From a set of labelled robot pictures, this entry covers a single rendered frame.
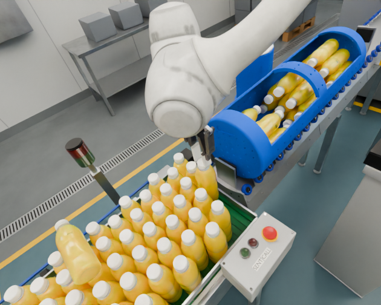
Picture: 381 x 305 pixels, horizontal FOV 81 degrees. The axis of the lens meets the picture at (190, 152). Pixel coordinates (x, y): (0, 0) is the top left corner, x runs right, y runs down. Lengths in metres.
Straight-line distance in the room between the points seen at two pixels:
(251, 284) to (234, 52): 0.52
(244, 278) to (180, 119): 0.45
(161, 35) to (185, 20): 0.05
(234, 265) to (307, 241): 1.31
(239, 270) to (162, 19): 0.59
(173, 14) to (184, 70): 0.16
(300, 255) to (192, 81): 1.67
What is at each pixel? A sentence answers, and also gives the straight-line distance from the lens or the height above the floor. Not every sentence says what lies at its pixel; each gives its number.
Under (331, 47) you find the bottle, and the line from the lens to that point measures 1.36.
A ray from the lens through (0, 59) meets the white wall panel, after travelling 3.90.
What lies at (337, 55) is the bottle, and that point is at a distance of 1.36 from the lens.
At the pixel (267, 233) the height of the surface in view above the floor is 1.11.
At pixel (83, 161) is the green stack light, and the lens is 0.91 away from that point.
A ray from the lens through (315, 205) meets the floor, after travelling 2.08.
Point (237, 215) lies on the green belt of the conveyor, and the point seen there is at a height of 0.90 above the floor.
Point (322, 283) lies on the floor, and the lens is 1.84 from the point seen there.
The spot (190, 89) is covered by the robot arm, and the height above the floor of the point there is 1.57.
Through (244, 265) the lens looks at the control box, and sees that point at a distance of 0.65.
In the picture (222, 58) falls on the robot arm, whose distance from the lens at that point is 0.34.
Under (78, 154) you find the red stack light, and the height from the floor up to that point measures 1.23.
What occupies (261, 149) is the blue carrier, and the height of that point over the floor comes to 1.16.
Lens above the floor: 1.72
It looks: 45 degrees down
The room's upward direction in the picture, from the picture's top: 15 degrees counter-clockwise
